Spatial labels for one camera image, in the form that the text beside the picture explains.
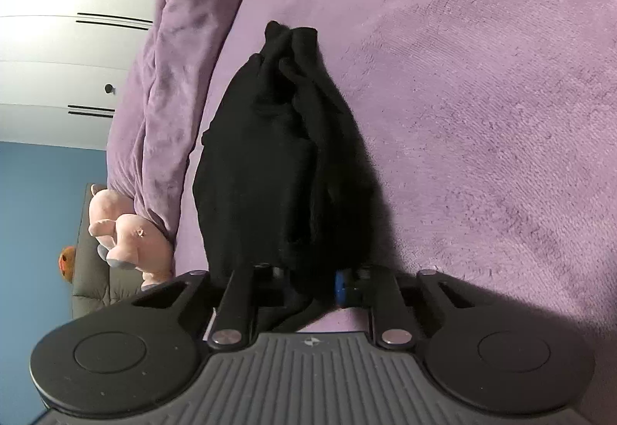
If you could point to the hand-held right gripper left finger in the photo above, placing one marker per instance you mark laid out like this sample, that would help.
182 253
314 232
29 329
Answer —
241 300

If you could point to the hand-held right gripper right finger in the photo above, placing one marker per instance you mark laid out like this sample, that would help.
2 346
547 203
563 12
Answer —
340 289

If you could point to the black garment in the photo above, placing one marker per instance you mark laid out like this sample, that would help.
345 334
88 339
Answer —
270 165

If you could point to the pink plush toy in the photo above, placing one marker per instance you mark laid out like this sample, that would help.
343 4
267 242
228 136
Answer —
130 237

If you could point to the grey padded headboard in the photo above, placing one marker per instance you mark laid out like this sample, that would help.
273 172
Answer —
94 280

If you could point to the orange plush toy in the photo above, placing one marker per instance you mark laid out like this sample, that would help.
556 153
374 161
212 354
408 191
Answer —
68 262

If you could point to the purple duvet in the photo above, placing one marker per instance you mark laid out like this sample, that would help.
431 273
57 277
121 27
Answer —
168 92

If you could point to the black round knob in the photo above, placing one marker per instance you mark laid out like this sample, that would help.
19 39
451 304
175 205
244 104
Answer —
109 89

